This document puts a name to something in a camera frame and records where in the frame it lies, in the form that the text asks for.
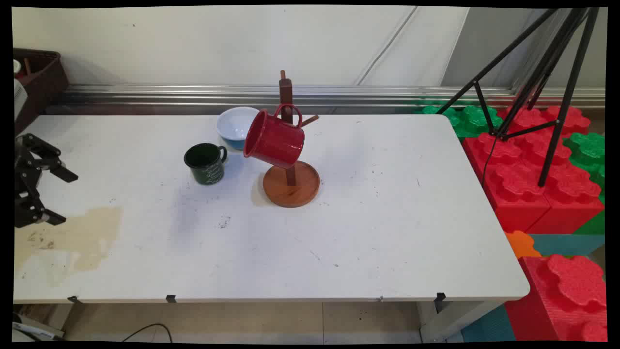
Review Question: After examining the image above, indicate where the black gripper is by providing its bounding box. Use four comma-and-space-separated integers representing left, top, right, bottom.
14, 133, 79, 229

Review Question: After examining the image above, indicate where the red enamel mug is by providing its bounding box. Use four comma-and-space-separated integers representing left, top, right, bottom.
243, 103, 305, 169

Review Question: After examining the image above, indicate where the brown woven basket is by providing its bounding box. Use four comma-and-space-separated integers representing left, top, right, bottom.
14, 48, 70, 137

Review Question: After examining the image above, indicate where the grey metal equipment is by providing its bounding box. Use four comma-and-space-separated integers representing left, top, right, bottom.
12, 314, 65, 341

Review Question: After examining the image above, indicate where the dark green enamel mug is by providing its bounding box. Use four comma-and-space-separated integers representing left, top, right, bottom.
184, 143, 228, 185

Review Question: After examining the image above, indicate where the white and blue bowl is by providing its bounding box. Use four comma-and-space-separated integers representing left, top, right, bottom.
216, 107, 261, 151

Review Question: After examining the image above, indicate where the wooden mug tree stand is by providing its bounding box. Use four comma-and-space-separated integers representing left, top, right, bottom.
263, 70, 321, 208

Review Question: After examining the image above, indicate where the green foam block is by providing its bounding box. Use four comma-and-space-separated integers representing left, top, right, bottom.
562, 131, 606, 205
420, 104, 504, 139

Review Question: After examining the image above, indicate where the teal foam block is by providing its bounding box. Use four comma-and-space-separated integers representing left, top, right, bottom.
460, 304, 517, 343
528, 234, 606, 257

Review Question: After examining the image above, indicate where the orange foam block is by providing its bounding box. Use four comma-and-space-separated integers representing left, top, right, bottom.
504, 230, 543, 260

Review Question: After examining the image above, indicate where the black tripod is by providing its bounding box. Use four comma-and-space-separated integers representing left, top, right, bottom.
436, 7, 601, 188

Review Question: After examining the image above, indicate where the large red foam block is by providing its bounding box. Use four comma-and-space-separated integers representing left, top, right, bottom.
504, 254, 608, 343

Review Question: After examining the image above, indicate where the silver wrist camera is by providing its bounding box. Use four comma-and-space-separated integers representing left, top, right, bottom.
14, 79, 29, 120

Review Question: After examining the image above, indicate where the aluminium wall rail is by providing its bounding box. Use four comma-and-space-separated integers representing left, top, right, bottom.
48, 84, 606, 110

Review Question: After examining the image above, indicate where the black floor cable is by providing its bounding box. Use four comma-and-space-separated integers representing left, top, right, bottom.
123, 323, 173, 343

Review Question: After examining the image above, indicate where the white table leg frame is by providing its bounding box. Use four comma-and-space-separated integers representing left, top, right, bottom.
418, 301, 502, 344

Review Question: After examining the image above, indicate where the thin black tripod cable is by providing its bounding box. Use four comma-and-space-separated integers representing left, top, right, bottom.
481, 138, 498, 189

